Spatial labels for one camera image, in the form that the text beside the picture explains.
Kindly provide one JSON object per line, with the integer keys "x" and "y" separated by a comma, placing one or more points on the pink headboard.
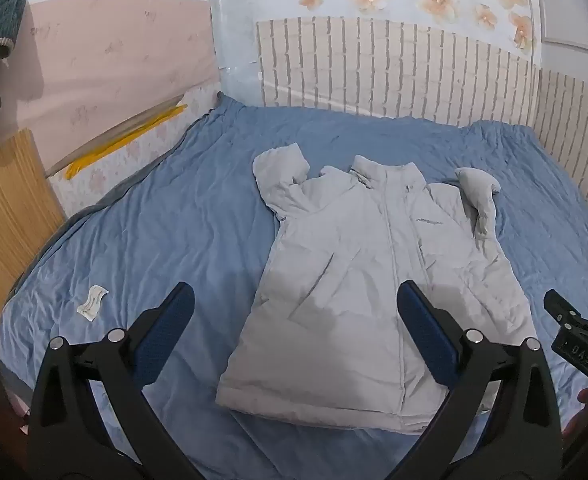
{"x": 118, "y": 60}

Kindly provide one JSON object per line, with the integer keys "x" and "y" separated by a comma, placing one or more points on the blue bed sheet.
{"x": 183, "y": 240}

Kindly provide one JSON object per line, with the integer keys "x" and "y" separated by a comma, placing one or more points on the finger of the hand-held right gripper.
{"x": 564, "y": 312}

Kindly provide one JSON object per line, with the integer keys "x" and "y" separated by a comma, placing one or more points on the pale floral bed padding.
{"x": 123, "y": 170}

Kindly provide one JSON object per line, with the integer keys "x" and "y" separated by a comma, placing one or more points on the wooden slat board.
{"x": 8, "y": 230}

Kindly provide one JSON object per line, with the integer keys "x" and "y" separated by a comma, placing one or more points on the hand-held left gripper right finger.
{"x": 426, "y": 332}

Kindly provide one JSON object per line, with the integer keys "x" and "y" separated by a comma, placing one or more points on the person's right hand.
{"x": 581, "y": 410}

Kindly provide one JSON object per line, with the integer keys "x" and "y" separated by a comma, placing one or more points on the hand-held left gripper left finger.
{"x": 169, "y": 322}

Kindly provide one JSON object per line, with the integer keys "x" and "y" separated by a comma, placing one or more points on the brick pattern wall panel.
{"x": 424, "y": 75}

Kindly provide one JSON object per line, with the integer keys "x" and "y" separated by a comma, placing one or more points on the white paper label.
{"x": 91, "y": 303}

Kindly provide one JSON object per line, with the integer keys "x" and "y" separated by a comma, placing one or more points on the clear plastic corner guard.
{"x": 233, "y": 35}

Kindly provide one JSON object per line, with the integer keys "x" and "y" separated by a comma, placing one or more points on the grey puffer jacket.
{"x": 369, "y": 280}

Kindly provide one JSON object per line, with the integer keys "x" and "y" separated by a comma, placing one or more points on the yellow strip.
{"x": 118, "y": 141}

